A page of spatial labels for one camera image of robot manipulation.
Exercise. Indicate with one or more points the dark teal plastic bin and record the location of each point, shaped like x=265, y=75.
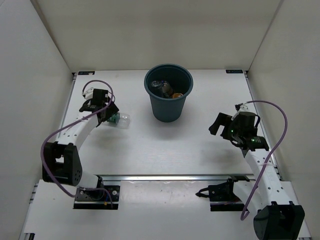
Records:
x=180, y=79

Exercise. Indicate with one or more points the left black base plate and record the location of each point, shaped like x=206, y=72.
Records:
x=99, y=199

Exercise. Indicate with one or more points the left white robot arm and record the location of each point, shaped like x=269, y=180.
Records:
x=150, y=147

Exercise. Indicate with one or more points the orange plastic bottle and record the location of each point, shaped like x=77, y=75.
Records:
x=176, y=95

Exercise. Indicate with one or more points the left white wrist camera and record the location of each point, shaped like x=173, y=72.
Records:
x=88, y=94

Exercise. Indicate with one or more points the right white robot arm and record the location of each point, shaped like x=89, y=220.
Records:
x=276, y=217

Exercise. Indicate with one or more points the clear bottle green label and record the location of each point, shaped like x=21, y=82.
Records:
x=119, y=120

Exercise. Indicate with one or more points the small clear cola bottle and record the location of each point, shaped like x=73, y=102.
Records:
x=161, y=88

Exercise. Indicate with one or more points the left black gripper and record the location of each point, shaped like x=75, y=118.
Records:
x=111, y=109

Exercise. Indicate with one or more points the aluminium table edge rail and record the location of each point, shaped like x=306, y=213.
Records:
x=174, y=177

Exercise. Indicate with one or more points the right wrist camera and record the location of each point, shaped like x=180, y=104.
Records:
x=241, y=107

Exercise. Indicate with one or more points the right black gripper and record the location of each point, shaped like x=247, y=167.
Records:
x=223, y=120

